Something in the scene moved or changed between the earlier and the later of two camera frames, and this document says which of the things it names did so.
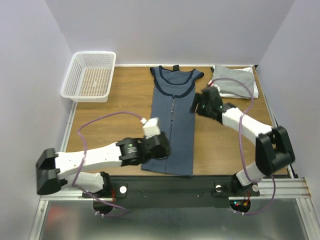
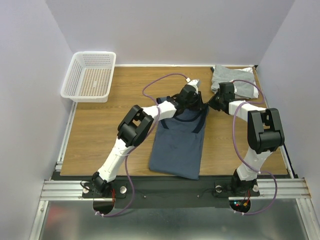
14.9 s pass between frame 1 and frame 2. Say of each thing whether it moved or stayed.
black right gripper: moved
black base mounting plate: stayed
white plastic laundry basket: stayed
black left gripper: moved
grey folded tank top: stayed
